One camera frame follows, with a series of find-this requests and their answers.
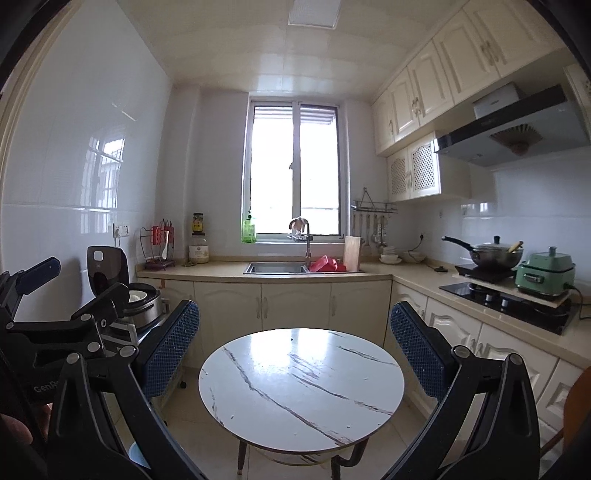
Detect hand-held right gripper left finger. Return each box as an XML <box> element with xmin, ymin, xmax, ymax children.
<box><xmin>46</xmin><ymin>300</ymin><xmax>206</xmax><ymax>480</ymax></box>

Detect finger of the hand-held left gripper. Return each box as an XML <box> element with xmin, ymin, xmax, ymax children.
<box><xmin>7</xmin><ymin>257</ymin><xmax>62</xmax><ymax>297</ymax></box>
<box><xmin>71</xmin><ymin>282</ymin><xmax>130</xmax><ymax>329</ymax></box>

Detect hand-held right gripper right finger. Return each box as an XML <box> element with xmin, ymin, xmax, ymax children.
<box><xmin>383</xmin><ymin>301</ymin><xmax>541</xmax><ymax>480</ymax></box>

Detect light blue trash bin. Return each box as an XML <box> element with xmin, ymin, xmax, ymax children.
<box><xmin>128</xmin><ymin>440</ymin><xmax>149</xmax><ymax>468</ymax></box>

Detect person's left hand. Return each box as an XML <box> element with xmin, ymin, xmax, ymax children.
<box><xmin>0</xmin><ymin>412</ymin><xmax>35</xmax><ymax>448</ymax></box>

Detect black rice cooker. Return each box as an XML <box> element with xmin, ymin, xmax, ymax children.
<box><xmin>87</xmin><ymin>246</ymin><xmax>167</xmax><ymax>329</ymax></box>

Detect black gas hob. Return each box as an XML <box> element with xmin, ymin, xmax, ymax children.
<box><xmin>438</xmin><ymin>282</ymin><xmax>580</xmax><ymax>335</ymax></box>

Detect large glass jar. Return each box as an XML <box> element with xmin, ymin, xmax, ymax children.
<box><xmin>189</xmin><ymin>234</ymin><xmax>210</xmax><ymax>265</ymax></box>

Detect black induction cooker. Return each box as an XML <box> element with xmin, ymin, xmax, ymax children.
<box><xmin>455</xmin><ymin>264</ymin><xmax>517</xmax><ymax>283</ymax></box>

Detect wooden cutting board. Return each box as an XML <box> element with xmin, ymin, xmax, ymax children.
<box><xmin>343</xmin><ymin>236</ymin><xmax>362</xmax><ymax>272</ymax></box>

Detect black wok with lid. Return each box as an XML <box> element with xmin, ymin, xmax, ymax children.
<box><xmin>442</xmin><ymin>235</ymin><xmax>525</xmax><ymax>269</ymax></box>

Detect red plastic basket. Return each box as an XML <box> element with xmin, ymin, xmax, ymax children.
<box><xmin>309</xmin><ymin>255</ymin><xmax>347</xmax><ymax>273</ymax></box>

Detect round white marble table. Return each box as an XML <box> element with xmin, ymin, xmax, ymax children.
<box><xmin>198</xmin><ymin>328</ymin><xmax>404</xmax><ymax>480</ymax></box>

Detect hanging metal kitchen utensils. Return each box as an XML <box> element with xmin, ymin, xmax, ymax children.
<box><xmin>353</xmin><ymin>213</ymin><xmax>389</xmax><ymax>245</ymax></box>

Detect steel sink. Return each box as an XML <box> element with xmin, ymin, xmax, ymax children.
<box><xmin>244</xmin><ymin>261</ymin><xmax>309</xmax><ymax>275</ymax></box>

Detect cream base cabinets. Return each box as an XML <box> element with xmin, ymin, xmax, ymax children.
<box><xmin>136</xmin><ymin>272</ymin><xmax>591</xmax><ymax>444</ymax></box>

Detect metal kitchen faucet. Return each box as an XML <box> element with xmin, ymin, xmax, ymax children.
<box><xmin>289</xmin><ymin>218</ymin><xmax>313</xmax><ymax>268</ymax></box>

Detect green electric pot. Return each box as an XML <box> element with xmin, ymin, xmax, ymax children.
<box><xmin>516</xmin><ymin>247</ymin><xmax>577</xmax><ymax>296</ymax></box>

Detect brown wooden chair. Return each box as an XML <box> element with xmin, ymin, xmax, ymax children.
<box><xmin>540</xmin><ymin>369</ymin><xmax>591</xmax><ymax>462</ymax></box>

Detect cream lattice door cabinet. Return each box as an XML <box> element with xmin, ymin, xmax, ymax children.
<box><xmin>387</xmin><ymin>134</ymin><xmax>441</xmax><ymax>202</ymax></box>

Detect white framed window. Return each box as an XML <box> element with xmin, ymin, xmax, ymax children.
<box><xmin>241</xmin><ymin>95</ymin><xmax>345</xmax><ymax>245</ymax></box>

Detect grey range hood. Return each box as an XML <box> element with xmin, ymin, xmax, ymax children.
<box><xmin>434</xmin><ymin>84</ymin><xmax>591</xmax><ymax>167</ymax></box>

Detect white box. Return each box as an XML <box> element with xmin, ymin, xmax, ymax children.
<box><xmin>472</xmin><ymin>83</ymin><xmax>522</xmax><ymax>120</ymax></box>

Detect ceiling light panel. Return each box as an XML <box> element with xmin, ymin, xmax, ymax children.
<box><xmin>288</xmin><ymin>0</ymin><xmax>341</xmax><ymax>29</ymax></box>

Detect red wire rack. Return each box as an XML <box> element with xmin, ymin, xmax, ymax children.
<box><xmin>140</xmin><ymin>220</ymin><xmax>176</xmax><ymax>271</ymax></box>

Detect metal wall utensil rack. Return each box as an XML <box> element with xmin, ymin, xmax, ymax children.
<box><xmin>352</xmin><ymin>188</ymin><xmax>398</xmax><ymax>215</ymax></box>

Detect cream door frame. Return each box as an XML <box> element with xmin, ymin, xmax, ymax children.
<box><xmin>0</xmin><ymin>4</ymin><xmax>86</xmax><ymax>199</ymax></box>

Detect cream wall cabinets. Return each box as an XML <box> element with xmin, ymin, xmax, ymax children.
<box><xmin>372</xmin><ymin>0</ymin><xmax>566</xmax><ymax>155</ymax></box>

